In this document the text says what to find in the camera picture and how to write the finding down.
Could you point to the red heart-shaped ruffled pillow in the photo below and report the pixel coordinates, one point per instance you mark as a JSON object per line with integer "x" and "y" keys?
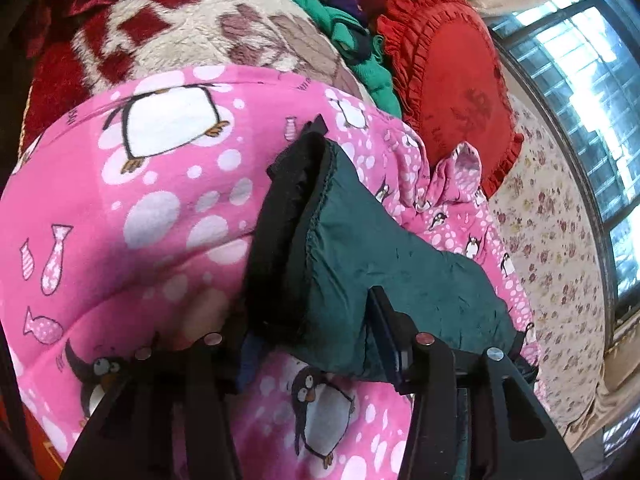
{"x": 447, "y": 76}

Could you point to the dark green quilted jacket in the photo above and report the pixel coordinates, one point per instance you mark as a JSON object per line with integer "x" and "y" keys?
{"x": 322, "y": 240}

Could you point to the red and cream plush blanket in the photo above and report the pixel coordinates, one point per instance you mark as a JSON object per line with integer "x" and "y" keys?
{"x": 84, "y": 47}

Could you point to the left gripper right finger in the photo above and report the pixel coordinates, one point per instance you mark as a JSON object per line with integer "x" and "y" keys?
{"x": 474, "y": 416}

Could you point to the floral bed sheet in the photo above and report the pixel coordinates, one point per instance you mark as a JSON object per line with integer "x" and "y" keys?
{"x": 542, "y": 218}

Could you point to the pink penguin blanket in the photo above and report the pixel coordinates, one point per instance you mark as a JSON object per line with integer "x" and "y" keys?
{"x": 133, "y": 216}

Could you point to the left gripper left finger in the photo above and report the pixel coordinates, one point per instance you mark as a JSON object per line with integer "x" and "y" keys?
{"x": 130, "y": 434}

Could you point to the green knitted garment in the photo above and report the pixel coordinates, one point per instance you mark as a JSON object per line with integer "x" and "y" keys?
{"x": 360, "y": 51}

